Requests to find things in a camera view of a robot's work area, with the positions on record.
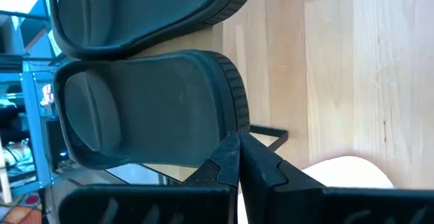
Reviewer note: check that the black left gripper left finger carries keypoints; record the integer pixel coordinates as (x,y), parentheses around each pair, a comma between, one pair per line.
(220,173)

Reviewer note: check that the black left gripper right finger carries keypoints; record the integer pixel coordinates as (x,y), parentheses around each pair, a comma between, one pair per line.
(264,176)

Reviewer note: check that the pink slide sandal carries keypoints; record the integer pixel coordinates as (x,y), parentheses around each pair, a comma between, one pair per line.
(346,171)

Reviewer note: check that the black slide sandal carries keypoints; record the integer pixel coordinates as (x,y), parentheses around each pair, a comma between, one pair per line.
(152,108)
(146,10)

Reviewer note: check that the black box with blue light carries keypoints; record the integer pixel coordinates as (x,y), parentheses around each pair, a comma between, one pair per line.
(56,142)

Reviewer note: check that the blue metal rack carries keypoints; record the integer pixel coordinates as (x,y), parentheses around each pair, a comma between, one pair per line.
(34,122)

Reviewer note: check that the colourful patchwork cloth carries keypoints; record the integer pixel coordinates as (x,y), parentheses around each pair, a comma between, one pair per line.
(20,210)

